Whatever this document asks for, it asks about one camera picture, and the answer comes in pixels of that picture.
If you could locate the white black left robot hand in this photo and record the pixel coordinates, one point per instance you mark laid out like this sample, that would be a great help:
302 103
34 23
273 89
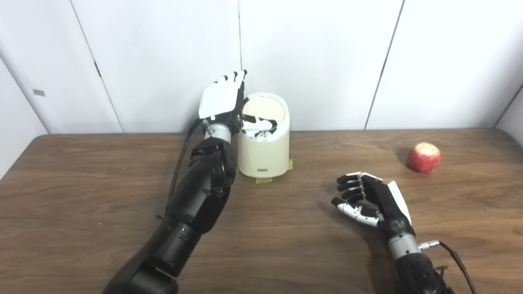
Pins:
220 98

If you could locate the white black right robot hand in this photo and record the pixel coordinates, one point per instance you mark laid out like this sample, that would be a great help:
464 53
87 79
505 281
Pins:
386 202

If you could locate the cream-colored bin body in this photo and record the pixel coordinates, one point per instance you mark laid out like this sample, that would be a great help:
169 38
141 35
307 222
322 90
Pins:
265 157

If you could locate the red apple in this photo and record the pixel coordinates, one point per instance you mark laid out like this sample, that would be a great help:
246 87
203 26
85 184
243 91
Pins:
424 157

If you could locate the cream round bin lid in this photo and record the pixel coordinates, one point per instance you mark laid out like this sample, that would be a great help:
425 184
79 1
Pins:
265 107

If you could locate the small grey wall label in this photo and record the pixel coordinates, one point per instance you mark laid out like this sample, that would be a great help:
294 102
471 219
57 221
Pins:
39 92

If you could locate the black wall panel hinge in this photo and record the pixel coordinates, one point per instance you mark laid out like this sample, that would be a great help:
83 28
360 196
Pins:
97 69

